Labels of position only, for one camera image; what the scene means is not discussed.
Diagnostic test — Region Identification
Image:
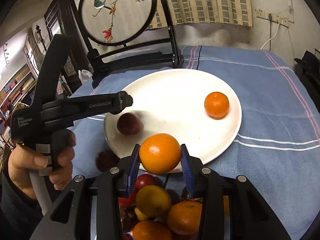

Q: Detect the large orange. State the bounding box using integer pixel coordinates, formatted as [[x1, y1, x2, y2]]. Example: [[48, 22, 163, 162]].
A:
[[139, 133, 182, 174]]

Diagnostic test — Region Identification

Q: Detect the person's left hand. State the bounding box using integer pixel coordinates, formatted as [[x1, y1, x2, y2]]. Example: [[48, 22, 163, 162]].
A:
[[8, 131, 76, 200]]

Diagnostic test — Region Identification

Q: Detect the red plum in pile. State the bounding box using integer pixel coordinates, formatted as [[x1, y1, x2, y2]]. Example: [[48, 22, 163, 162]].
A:
[[135, 174, 157, 190]]

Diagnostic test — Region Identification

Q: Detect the dark plum beside plate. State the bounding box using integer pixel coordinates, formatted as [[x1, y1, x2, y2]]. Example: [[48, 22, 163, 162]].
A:
[[95, 150, 120, 172]]

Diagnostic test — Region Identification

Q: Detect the dark red plum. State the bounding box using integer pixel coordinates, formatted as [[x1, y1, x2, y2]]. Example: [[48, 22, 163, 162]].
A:
[[117, 112, 143, 135]]

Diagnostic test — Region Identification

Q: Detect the yellow lemon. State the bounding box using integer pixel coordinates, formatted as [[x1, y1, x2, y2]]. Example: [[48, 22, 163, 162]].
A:
[[136, 185, 171, 218]]

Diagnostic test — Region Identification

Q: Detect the mandarin in pile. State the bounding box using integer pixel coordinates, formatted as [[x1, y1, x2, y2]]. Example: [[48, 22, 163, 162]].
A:
[[167, 200, 202, 235]]

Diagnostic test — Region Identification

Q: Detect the white plastic bag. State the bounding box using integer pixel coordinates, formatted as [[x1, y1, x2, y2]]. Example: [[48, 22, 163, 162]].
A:
[[78, 69, 92, 85]]

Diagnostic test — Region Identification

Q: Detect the orange at bottom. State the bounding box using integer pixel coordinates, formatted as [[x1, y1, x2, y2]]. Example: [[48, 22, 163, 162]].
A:
[[132, 220, 173, 240]]

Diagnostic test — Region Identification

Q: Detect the small mandarin orange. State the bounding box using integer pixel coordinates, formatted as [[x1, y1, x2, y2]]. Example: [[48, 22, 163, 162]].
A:
[[204, 92, 229, 119]]

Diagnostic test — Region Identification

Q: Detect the white round plate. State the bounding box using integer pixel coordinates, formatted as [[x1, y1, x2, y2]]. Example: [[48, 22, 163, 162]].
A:
[[104, 69, 242, 165]]

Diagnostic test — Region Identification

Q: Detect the blue striped tablecloth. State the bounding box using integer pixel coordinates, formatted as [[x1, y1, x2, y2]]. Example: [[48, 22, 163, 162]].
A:
[[73, 46, 319, 239]]

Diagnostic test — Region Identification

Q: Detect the dark wooden cabinet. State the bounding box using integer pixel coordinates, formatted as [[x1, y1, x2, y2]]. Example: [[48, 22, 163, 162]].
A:
[[44, 0, 89, 93]]

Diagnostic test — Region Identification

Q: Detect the round embroidered screen stand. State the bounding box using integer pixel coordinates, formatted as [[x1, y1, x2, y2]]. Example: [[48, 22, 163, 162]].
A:
[[70, 0, 183, 88]]

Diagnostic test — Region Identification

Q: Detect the white power cable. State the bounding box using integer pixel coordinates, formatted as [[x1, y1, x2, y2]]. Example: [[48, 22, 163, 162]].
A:
[[260, 21, 281, 50]]

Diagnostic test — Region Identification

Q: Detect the wall power strip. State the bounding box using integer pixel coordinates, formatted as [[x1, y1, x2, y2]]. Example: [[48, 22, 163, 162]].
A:
[[255, 8, 289, 28]]

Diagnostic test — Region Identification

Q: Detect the woven bamboo wall hanging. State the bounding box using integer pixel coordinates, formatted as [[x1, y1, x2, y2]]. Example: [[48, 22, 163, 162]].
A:
[[147, 0, 254, 30]]

